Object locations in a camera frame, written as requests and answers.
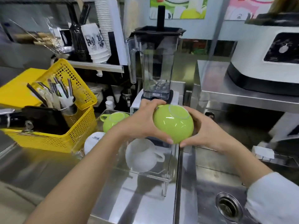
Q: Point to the white and black machine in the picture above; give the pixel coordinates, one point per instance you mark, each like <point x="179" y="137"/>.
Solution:
<point x="261" y="58"/>

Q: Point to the yellow plastic basket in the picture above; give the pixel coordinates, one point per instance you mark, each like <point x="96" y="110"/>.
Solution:
<point x="79" y="128"/>

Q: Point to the sink drain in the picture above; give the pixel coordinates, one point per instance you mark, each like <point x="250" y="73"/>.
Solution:
<point x="228" y="206"/>

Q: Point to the black and silver tool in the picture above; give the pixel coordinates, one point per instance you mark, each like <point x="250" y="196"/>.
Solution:
<point x="11" y="118"/>

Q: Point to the person's right hand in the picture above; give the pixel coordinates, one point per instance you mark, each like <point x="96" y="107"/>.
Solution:
<point x="206" y="134"/>

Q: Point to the bunch of spoons and utensils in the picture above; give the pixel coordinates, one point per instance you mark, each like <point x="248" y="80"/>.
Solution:
<point x="55" y="93"/>

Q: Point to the person's left thumb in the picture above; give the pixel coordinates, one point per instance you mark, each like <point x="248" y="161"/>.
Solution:
<point x="162" y="136"/>

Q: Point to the black blender tamper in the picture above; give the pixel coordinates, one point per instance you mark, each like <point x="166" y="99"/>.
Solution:
<point x="161" y="17"/>

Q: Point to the white sponge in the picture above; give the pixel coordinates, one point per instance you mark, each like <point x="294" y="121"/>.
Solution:
<point x="263" y="152"/>

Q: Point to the metal utensil holder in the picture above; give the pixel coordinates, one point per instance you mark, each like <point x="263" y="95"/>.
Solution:
<point x="69" y="110"/>

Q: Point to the stack of white paper cups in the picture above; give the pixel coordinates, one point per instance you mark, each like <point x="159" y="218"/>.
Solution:
<point x="102" y="23"/>

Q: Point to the black container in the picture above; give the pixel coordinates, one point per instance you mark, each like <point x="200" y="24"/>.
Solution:
<point x="46" y="120"/>

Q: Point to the stainless steel stand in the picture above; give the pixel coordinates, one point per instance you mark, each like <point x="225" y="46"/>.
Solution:
<point x="224" y="88"/>

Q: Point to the white ceramic cup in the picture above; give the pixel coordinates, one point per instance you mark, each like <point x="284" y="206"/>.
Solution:
<point x="141" y="156"/>

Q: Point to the person's right forearm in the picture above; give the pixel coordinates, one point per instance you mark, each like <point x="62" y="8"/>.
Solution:
<point x="243" y="158"/>

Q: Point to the clear acrylic drying rack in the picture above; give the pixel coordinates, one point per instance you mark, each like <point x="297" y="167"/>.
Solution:
<point x="149" y="181"/>

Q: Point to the white sleeve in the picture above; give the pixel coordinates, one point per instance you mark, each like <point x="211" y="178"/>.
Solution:
<point x="273" y="200"/>

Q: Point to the small white bottle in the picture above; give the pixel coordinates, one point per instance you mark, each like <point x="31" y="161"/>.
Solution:
<point x="109" y="104"/>

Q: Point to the green fruit poster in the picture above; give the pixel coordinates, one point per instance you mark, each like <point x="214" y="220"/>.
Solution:
<point x="186" y="9"/>

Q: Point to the person's left hand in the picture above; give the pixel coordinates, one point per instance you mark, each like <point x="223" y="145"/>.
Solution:
<point x="137" y="124"/>

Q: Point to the white cup with label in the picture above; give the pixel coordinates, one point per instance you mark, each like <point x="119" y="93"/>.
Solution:
<point x="92" y="142"/>

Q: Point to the person's right thumb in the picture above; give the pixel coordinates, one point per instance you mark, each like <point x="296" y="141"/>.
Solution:
<point x="188" y="140"/>

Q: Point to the clear blender jar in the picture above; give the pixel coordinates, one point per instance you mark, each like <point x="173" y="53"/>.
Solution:
<point x="156" y="60"/>

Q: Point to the stack of printed paper cups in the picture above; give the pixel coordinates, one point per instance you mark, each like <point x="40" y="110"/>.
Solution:
<point x="95" y="41"/>

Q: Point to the green ceramic cup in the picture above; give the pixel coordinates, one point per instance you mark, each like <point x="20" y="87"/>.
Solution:
<point x="174" y="124"/>
<point x="112" y="121"/>

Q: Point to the person's left forearm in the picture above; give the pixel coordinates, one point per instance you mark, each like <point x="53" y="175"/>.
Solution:
<point x="81" y="179"/>

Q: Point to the metal shelf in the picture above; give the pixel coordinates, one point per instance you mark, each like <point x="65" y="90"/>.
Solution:
<point x="98" y="66"/>

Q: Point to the stack of black cups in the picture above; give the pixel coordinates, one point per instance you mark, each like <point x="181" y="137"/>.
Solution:
<point x="78" y="41"/>

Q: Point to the yellow plastic lid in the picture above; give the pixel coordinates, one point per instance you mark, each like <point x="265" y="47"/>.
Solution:
<point x="16" y="88"/>

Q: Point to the pink poster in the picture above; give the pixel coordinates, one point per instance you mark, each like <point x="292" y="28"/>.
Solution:
<point x="243" y="10"/>

